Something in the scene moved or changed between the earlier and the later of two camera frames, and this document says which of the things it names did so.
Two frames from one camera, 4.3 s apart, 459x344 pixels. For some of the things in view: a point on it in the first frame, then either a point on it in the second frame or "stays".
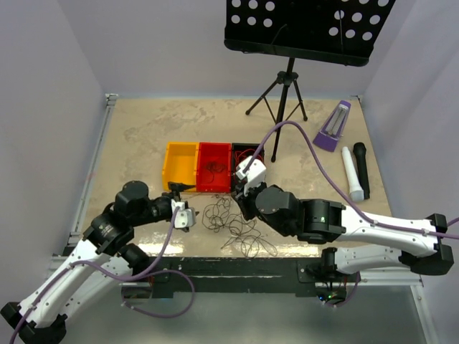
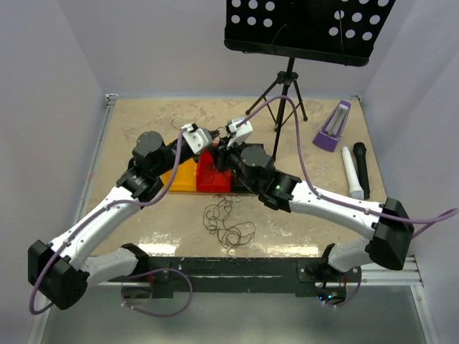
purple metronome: (333, 127) stays
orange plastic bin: (181, 163) stays
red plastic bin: (213, 169) stays
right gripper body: (246, 196) to (229, 157)
